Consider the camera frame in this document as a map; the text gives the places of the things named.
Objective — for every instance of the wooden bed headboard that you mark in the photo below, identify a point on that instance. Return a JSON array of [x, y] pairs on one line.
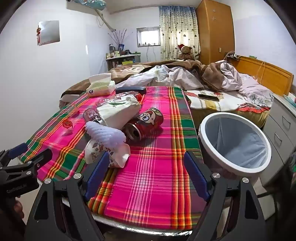
[[272, 74]]

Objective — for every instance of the cluttered white shelf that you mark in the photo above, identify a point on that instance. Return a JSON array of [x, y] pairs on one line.
[[120, 61]]

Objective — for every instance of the pale lilac duvet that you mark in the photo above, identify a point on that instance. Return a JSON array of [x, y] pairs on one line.
[[180, 78]]

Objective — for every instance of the teddy bear with red hat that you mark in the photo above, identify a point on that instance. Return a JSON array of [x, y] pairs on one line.
[[186, 54]]

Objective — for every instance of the wooden wardrobe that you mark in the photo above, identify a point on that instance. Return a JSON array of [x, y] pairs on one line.
[[215, 30]]

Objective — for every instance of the small window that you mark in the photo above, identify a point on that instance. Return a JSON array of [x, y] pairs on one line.
[[149, 36]]

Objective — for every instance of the pale pink floral quilt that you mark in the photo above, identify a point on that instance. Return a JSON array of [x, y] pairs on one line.
[[254, 90]]

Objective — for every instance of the patterned paper cup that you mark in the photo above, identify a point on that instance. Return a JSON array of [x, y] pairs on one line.
[[97, 150]]

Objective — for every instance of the pink green plaid tablecloth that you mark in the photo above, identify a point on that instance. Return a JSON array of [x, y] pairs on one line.
[[150, 185]]

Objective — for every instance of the white green plastic bag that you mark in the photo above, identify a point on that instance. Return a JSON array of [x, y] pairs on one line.
[[118, 113]]

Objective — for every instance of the clear plastic package red label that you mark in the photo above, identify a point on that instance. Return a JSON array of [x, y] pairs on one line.
[[124, 95]]

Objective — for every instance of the green white tissue pack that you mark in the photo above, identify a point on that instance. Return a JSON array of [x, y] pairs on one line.
[[101, 89]]

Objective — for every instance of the red hanging ornament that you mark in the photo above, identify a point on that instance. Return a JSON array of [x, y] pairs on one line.
[[38, 31]]

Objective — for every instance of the white round trash bin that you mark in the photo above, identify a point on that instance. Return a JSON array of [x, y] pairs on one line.
[[231, 143]]

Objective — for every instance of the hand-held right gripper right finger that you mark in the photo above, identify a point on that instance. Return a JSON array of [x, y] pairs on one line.
[[196, 176]]

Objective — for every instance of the brown blanket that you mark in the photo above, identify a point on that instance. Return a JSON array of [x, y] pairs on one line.
[[189, 66]]

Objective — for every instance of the floral bed sheet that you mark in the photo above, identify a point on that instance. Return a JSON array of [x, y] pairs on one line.
[[208, 104]]

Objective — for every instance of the patterned curtain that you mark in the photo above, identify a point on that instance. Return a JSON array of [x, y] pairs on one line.
[[175, 27]]

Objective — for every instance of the person's left hand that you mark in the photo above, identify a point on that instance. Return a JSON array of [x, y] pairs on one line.
[[18, 209]]

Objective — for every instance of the small clear plastic wrapper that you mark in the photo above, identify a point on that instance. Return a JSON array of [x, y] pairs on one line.
[[67, 124]]

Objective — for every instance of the silver wall panel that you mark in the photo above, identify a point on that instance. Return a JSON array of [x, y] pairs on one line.
[[49, 32]]

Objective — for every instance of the dark blue glasses case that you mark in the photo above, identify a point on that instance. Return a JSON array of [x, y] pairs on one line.
[[131, 89]]

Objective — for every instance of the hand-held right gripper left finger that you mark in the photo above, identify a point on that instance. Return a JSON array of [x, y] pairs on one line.
[[99, 173]]

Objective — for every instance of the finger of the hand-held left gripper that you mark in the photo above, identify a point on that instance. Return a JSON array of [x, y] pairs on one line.
[[17, 150], [41, 158]]

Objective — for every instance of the air conditioner pipe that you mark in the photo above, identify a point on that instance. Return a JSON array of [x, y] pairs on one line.
[[105, 20]]

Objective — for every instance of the pile of small boxes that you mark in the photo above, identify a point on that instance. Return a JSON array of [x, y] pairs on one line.
[[291, 97]]

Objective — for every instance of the black smartphone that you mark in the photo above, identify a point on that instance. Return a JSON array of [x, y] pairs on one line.
[[208, 97]]

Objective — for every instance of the dried branch bouquet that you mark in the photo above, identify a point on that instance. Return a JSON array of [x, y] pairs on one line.
[[120, 37]]

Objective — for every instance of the covered air conditioner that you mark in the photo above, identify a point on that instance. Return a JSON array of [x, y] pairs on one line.
[[90, 3]]

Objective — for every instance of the power strip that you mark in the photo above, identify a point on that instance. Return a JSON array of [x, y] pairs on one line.
[[234, 56]]

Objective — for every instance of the grey drawer cabinet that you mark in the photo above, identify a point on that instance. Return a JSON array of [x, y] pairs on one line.
[[282, 125]]

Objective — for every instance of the crushed red drink can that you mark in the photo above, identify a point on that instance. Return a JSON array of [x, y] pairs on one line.
[[148, 120]]

